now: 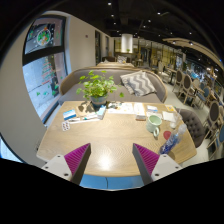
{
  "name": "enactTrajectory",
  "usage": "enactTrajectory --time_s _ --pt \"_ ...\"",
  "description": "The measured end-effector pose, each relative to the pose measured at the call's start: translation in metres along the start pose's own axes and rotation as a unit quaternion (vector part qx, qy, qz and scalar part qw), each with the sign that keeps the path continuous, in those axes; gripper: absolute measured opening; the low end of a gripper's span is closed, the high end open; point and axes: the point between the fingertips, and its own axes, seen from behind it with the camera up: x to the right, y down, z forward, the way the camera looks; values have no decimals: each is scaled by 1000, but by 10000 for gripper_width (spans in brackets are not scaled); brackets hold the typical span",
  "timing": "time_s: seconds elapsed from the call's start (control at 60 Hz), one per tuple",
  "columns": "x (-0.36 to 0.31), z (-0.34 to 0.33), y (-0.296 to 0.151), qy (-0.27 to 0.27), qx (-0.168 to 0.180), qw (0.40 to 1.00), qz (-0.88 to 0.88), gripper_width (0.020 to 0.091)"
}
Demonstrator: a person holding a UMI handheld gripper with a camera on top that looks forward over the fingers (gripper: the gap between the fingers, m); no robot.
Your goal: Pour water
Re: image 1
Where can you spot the pale green mug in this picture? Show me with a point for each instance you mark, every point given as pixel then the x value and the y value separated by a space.
pixel 154 123

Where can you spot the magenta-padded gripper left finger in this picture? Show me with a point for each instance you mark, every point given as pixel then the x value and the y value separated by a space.
pixel 75 160

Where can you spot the group of ceiling spotlights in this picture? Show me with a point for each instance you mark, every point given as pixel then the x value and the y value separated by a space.
pixel 159 13

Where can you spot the dark grey tufted chair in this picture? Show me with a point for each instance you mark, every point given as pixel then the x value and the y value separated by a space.
pixel 193 126

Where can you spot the grey curved sofa bench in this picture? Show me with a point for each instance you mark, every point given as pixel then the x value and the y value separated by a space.
pixel 75 81

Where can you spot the small wooden stand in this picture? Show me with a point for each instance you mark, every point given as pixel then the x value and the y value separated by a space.
pixel 81 109

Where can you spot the white round column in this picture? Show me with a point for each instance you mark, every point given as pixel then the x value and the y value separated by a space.
pixel 126 43

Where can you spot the yellow card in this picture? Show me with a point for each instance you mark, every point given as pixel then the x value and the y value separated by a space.
pixel 170 108

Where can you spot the blue upholstered seat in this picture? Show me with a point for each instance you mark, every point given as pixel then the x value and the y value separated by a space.
pixel 113 182

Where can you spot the small blue white box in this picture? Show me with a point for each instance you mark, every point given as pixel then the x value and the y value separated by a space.
pixel 152 108

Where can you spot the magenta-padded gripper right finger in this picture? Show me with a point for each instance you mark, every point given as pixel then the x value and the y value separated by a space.
pixel 148 160

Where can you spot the small blue pack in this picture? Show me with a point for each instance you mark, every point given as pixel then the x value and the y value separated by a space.
pixel 69 114

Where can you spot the window with festive stickers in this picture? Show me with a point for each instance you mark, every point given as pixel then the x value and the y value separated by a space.
pixel 43 80

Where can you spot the pill blister pack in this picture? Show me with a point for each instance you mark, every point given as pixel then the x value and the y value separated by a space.
pixel 66 125

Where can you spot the teal white tissue box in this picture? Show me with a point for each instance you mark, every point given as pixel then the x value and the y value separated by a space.
pixel 101 112

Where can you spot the white printed menu booklet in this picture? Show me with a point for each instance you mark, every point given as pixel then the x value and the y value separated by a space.
pixel 121 108

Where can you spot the grey white chevron cushion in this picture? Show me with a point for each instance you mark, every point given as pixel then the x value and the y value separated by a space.
pixel 138 83

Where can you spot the group of dining chairs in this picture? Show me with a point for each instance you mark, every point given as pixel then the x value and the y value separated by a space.
pixel 213 113

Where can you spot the green potted plant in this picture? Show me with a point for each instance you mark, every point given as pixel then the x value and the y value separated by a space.
pixel 98 88

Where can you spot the clear blue-labelled water bottle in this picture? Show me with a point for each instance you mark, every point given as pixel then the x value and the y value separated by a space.
pixel 173 140

